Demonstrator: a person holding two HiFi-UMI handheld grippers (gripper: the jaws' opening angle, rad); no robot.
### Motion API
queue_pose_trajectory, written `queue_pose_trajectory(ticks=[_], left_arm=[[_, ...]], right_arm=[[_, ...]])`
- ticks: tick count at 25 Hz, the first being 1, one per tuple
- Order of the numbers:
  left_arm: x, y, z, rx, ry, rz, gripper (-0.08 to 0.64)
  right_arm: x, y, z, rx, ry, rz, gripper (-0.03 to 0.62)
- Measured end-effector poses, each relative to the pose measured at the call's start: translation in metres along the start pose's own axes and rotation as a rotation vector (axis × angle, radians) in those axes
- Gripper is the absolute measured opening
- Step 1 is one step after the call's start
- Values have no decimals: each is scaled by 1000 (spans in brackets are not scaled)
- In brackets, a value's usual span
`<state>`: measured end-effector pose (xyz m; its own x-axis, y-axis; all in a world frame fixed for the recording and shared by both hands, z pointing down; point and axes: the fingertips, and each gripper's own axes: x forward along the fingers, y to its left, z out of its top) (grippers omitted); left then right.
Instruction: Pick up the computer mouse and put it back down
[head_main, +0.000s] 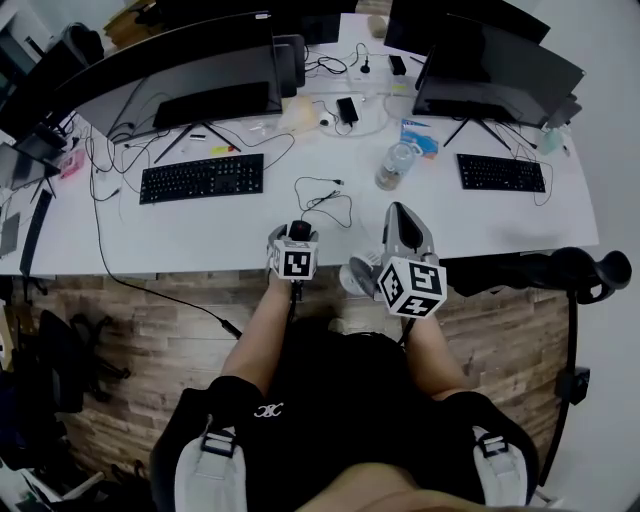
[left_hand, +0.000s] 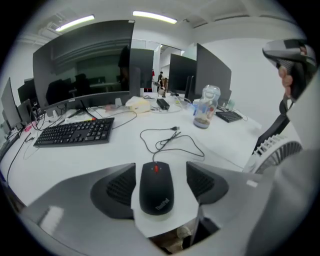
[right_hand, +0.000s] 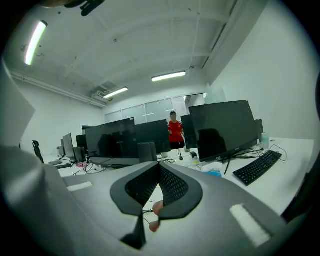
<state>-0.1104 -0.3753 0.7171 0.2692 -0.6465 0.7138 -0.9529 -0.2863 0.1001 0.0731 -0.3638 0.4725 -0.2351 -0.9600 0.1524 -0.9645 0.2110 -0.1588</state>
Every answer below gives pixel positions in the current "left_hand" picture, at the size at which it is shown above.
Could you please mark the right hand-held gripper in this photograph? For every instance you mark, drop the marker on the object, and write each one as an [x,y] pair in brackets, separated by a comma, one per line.
[287,50]

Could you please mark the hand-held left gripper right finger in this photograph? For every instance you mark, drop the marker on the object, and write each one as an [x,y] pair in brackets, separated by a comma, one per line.
[205,185]

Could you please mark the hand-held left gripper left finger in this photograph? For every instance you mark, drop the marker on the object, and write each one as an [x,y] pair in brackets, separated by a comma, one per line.
[115,195]

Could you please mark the black mouse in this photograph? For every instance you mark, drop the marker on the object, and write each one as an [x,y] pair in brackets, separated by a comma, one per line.
[156,190]

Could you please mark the person's right hand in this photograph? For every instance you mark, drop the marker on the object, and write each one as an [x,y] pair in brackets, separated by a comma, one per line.
[287,81]

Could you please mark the black keyboard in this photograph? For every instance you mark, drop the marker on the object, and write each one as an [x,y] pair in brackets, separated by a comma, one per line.
[228,116]
[75,132]

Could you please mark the pale green bottle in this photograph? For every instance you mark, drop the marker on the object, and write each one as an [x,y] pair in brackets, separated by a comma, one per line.
[231,103]

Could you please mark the clear plastic jar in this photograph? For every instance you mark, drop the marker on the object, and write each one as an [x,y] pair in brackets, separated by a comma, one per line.
[206,107]

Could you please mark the yellow red highlighter pen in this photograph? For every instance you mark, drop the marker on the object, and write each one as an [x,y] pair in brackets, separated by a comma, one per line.
[87,119]

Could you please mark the white desk fan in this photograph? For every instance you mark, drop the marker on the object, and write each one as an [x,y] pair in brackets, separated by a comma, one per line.
[282,152]

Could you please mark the black power adapter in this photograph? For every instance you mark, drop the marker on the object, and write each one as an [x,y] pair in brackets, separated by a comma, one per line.
[163,103]

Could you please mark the cream plastic bag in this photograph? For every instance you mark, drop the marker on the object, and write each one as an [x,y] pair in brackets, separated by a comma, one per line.
[137,103]

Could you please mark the pink box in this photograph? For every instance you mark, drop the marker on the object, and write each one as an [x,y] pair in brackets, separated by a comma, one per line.
[28,128]

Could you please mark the black mini computer box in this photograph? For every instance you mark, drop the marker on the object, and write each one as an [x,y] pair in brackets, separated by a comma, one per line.
[135,82]

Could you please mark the wide curved black monitor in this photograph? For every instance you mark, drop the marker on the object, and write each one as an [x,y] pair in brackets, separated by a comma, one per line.
[82,65]

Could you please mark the ceiling light tube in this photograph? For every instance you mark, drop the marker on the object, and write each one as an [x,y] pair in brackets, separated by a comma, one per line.
[155,17]
[75,23]

